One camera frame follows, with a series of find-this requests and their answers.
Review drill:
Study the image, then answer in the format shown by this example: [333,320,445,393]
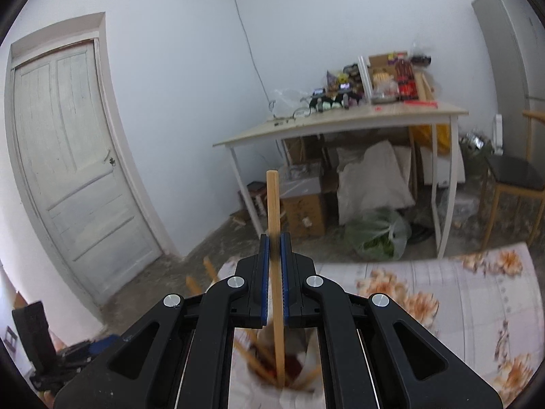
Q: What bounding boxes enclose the small dark stool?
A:
[245,181,270,219]

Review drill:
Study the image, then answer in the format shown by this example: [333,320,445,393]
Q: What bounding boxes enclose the white upright box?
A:
[493,113,504,155]

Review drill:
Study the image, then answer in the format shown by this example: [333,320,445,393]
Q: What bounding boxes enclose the steel chopstick holder with bag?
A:
[215,258,324,409]

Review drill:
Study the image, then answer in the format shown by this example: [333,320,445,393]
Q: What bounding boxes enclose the white sack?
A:
[336,140,416,224]

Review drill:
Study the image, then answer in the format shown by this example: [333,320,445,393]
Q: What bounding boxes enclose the wooden rolling pin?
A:
[416,72,432,102]

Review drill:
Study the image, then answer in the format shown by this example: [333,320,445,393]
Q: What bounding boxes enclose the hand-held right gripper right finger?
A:
[282,232,501,409]

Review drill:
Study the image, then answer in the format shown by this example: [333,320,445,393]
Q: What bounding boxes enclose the plastic wrapped box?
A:
[279,172,327,238]

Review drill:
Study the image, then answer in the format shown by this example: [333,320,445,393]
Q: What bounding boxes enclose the tan wooden chopstick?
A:
[266,170,287,386]

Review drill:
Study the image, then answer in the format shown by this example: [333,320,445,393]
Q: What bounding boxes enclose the long white-legged desk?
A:
[213,100,469,260]

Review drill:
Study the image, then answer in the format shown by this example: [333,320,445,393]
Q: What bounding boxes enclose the yellow plastic bag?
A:
[411,123,452,155]

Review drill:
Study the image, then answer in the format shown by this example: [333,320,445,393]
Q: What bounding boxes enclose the dark green bag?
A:
[462,130,495,155]

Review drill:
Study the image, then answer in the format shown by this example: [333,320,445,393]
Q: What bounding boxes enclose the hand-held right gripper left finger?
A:
[53,233,271,409]

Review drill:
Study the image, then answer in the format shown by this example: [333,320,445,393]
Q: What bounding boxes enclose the clear bag of green vegetables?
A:
[344,208,412,261]

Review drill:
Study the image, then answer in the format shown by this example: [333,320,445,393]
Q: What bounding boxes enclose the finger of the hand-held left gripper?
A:
[57,335,125,365]

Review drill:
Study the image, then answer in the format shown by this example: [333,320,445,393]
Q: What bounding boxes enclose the bundle of wooden chopsticks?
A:
[186,256,322,393]

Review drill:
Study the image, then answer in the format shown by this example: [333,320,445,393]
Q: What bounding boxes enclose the wooden chair with dark seat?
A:
[479,110,545,253]

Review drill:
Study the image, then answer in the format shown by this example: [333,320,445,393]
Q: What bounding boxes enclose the red label oil bottle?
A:
[395,53,416,96]

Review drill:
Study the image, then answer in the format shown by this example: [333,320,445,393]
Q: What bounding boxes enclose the clear food container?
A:
[361,55,401,104]

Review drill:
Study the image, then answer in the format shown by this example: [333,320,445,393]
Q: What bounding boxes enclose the floral checked tablecloth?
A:
[315,243,538,398]

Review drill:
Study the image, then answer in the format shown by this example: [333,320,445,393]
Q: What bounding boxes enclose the white panelled door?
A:
[7,39,163,305]

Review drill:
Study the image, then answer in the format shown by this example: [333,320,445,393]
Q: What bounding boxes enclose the grey refrigerator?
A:
[472,0,545,156]

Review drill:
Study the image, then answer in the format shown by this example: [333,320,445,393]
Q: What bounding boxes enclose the wall cable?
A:
[230,0,279,118]

